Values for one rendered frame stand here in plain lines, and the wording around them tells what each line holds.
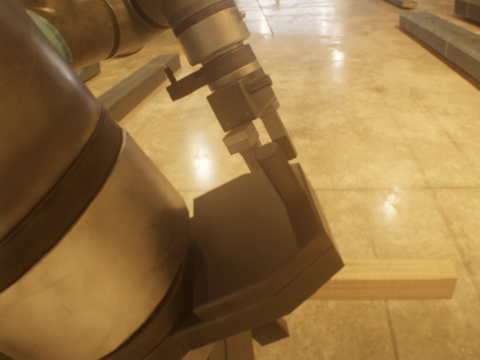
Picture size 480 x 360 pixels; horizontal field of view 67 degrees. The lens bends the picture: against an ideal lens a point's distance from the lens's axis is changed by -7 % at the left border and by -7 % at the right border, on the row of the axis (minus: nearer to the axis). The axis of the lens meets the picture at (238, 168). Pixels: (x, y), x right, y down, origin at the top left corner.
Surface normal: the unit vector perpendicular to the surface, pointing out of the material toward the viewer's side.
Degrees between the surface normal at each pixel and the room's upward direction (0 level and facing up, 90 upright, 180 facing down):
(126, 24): 89
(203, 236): 25
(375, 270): 0
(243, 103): 84
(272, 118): 84
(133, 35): 112
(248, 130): 66
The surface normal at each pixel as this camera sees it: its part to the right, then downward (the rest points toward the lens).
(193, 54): -0.65, 0.51
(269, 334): 0.09, 0.57
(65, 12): 0.70, -0.10
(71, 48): 0.87, 0.37
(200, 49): -0.45, 0.46
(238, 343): 0.88, -0.44
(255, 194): -0.48, -0.69
